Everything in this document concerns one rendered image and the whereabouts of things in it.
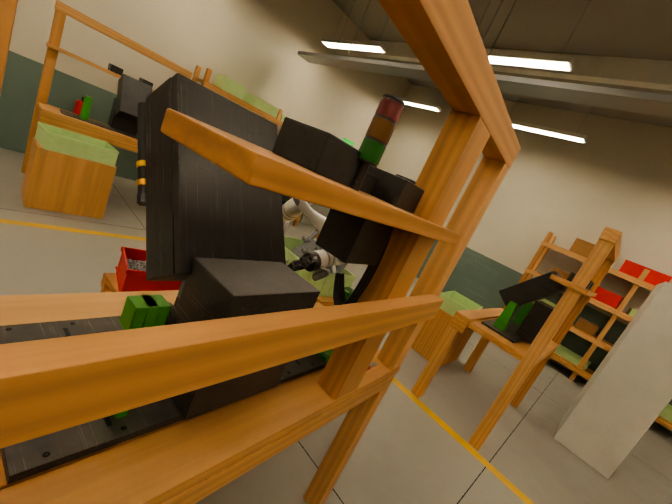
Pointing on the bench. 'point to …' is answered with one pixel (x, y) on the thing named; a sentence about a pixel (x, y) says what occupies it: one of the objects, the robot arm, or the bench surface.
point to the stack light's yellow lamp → (380, 130)
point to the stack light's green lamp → (371, 151)
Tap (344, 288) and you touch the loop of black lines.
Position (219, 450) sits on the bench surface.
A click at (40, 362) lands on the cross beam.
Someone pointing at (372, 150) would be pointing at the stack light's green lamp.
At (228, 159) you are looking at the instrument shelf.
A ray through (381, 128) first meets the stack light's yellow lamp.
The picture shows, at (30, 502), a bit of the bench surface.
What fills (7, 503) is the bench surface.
